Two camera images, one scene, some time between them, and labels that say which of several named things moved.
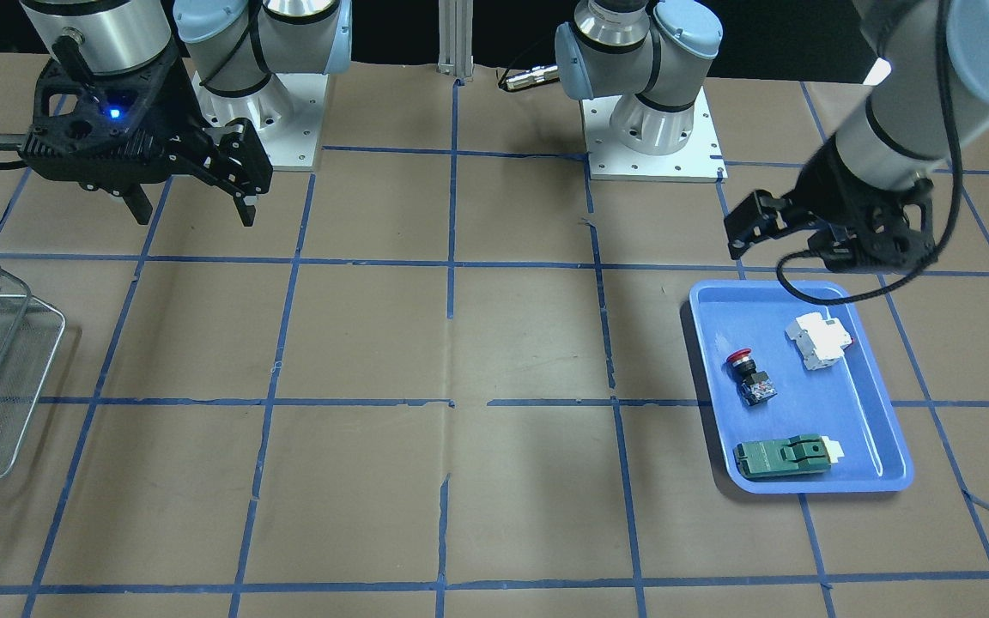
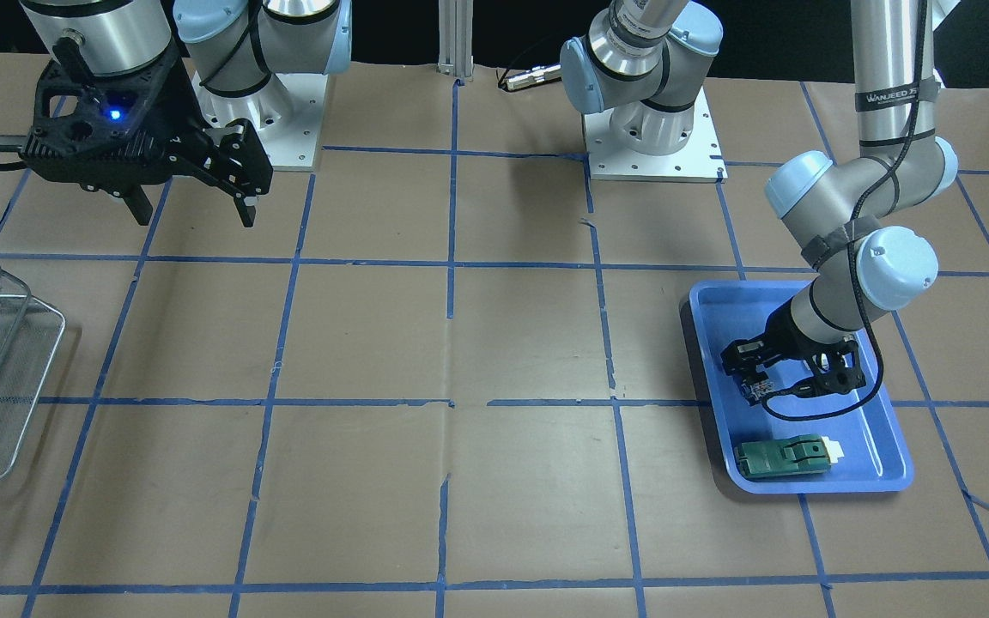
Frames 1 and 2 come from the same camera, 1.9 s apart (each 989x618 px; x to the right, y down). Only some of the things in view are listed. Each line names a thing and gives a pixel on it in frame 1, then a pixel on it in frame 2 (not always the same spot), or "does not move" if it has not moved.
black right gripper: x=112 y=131 does not move
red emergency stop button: x=754 y=386 does not move
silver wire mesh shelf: x=1 y=342 does not move
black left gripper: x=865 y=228 → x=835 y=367
